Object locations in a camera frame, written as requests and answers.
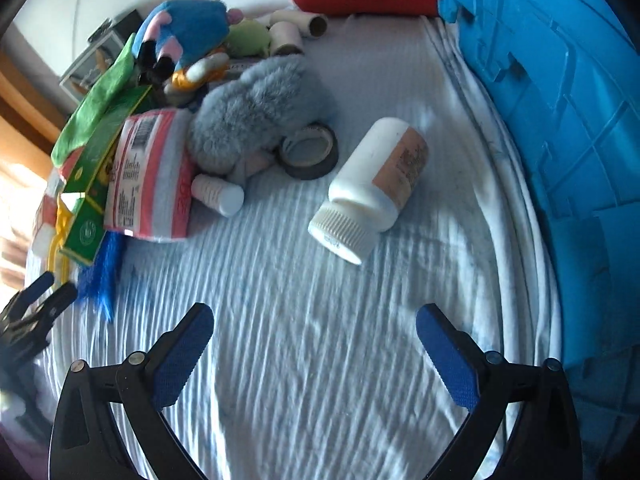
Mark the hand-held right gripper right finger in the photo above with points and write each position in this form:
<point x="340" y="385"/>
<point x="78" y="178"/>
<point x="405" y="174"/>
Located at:
<point x="447" y="360"/>

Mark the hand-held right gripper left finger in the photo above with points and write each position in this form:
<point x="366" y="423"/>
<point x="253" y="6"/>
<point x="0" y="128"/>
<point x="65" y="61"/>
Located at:
<point x="182" y="360"/>

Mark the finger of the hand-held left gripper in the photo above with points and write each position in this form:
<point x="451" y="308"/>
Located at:
<point x="55" y="302"/>
<point x="35" y="285"/>

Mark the large white medicine bottle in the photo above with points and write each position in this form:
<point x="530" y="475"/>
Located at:
<point x="380" y="175"/>

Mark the blue plastic crate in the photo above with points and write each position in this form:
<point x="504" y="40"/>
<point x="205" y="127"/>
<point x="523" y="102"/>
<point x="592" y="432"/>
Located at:
<point x="575" y="135"/>

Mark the yellow plastic toy tool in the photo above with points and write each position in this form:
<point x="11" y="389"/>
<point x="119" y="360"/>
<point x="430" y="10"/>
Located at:
<point x="57" y="240"/>

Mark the blue feather duster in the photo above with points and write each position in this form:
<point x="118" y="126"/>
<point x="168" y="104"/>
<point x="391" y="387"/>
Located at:
<point x="102" y="270"/>

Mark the large red white pack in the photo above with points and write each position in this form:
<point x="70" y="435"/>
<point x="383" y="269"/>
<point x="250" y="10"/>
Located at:
<point x="47" y="210"/>

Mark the beige curtain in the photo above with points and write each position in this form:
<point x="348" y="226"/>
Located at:
<point x="20" y="210"/>

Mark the green cardboard box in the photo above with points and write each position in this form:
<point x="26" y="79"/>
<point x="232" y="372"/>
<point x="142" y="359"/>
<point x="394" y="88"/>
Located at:
<point x="95" y="195"/>

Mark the small white ridged bottle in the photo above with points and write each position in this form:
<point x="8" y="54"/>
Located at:
<point x="217" y="195"/>

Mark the green cloth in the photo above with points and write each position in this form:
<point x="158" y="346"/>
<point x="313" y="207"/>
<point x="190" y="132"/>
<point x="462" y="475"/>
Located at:
<point x="95" y="105"/>

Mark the black gift box gold print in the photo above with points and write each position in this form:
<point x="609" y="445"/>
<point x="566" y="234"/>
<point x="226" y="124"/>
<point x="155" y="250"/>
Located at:
<point x="100" y="60"/>

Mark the grey tape roll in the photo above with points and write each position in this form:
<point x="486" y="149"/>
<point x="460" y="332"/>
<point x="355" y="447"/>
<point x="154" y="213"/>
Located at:
<point x="307" y="152"/>

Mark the grey fluffy plush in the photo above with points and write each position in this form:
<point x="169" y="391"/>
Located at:
<point x="255" y="110"/>

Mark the metal clip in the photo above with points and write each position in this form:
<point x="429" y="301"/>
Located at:
<point x="101" y="30"/>

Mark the white orange plush toy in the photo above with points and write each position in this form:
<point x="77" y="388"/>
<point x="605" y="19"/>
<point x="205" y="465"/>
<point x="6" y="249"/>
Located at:
<point x="200" y="72"/>

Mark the blue plush toy pink ears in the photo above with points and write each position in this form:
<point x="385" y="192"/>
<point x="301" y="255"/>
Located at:
<point x="190" y="25"/>

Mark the small green plush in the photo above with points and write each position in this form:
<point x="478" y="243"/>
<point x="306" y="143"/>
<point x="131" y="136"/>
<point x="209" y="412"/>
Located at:
<point x="250" y="37"/>

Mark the white cardboard tube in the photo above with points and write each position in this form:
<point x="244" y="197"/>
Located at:
<point x="285" y="40"/>
<point x="300" y="21"/>

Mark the wooden door frame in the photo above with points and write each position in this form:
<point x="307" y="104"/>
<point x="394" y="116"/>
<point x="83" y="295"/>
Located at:
<point x="25" y="105"/>

